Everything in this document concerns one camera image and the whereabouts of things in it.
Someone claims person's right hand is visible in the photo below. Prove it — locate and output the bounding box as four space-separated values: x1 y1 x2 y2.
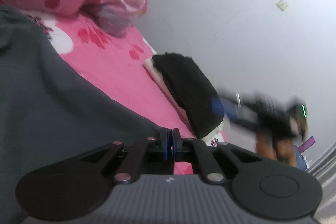
256 117 307 166

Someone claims folded black garment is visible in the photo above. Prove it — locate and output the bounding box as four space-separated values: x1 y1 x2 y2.
152 53 224 139

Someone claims pink floral bed sheet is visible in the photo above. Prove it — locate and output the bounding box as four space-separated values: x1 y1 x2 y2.
18 9 228 176

